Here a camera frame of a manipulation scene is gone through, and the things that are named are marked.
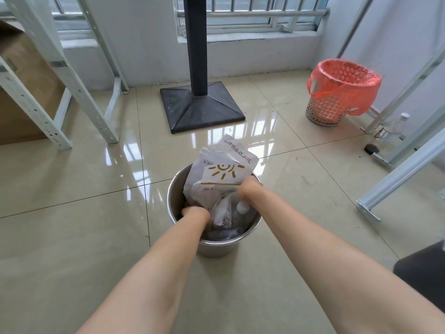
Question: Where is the silver window guard railing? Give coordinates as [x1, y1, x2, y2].
[174, 0, 330, 33]

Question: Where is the white metal rack frame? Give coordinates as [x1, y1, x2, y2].
[334, 0, 445, 168]

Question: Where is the black stand with square base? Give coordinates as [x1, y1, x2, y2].
[160, 0, 246, 135]

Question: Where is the person's right hand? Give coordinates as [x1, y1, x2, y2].
[237, 177, 263, 203]

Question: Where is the clear plastic bag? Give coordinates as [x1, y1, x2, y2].
[210, 190, 261, 231]

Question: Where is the black seat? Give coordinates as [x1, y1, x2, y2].
[393, 240, 445, 314]

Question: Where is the person's left hand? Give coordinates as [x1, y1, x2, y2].
[181, 206, 211, 228]

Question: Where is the white sun-print plastic bag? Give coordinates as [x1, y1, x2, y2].
[183, 134, 260, 210]

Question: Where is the white metal beam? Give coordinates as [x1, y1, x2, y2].
[356, 129, 445, 223]

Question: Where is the grey plastic bag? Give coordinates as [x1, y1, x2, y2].
[201, 226, 246, 241]

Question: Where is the white metal shelf rack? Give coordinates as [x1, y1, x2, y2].
[0, 0, 129, 150]

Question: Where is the stainless steel bucket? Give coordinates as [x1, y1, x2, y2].
[167, 163, 264, 259]

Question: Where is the person's right forearm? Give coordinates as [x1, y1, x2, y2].
[243, 186, 445, 334]

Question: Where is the person's left forearm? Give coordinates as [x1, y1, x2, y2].
[75, 219, 209, 334]

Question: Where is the white mesh wastebasket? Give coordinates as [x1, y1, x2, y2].
[306, 90, 359, 126]

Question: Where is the clear plastic water bottle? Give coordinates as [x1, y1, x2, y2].
[375, 113, 411, 143]

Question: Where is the brown cardboard box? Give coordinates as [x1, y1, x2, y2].
[0, 20, 67, 146]

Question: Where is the red plastic bin liner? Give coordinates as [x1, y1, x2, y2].
[307, 59, 382, 116]

